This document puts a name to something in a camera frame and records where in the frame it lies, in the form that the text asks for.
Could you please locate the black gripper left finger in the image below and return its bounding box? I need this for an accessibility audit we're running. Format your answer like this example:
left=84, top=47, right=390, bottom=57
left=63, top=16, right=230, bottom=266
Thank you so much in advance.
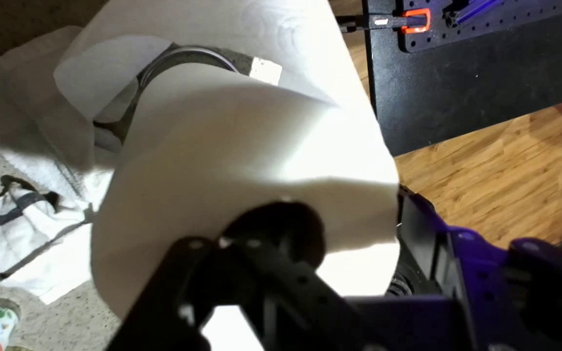
left=104, top=201, right=387, bottom=351

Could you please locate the black mounting table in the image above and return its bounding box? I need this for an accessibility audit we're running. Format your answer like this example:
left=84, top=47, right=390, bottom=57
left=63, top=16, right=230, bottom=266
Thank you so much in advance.
left=363, top=0, right=562, bottom=159

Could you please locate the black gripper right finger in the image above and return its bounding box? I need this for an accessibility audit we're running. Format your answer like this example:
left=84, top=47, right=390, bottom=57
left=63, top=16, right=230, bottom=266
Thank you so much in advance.
left=394, top=186, right=562, bottom=351

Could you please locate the white paper towel roll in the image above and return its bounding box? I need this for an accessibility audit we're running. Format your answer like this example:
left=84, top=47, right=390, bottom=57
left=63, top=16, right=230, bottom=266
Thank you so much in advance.
left=51, top=0, right=404, bottom=322

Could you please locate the white cloth with grey straps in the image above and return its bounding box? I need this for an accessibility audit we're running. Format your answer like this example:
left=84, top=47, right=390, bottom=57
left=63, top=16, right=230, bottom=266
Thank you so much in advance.
left=0, top=24, right=135, bottom=309

